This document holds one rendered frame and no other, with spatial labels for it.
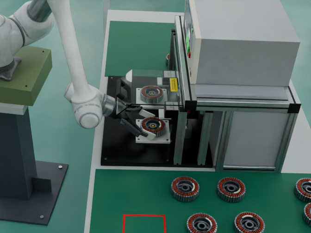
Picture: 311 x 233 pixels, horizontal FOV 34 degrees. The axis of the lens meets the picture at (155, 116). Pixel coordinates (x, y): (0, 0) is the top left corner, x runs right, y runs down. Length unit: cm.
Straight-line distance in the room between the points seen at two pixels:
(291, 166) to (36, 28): 131
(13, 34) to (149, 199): 100
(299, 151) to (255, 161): 27
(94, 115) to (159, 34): 122
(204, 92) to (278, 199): 53
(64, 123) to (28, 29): 121
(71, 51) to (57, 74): 206
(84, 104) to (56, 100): 181
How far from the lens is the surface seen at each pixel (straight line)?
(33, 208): 296
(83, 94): 194
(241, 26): 198
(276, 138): 207
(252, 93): 197
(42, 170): 316
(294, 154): 231
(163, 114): 217
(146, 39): 296
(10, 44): 242
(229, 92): 195
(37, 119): 357
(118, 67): 270
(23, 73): 251
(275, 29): 200
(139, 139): 219
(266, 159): 214
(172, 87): 202
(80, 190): 305
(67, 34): 198
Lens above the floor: 223
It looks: 39 degrees down
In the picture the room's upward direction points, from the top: 4 degrees clockwise
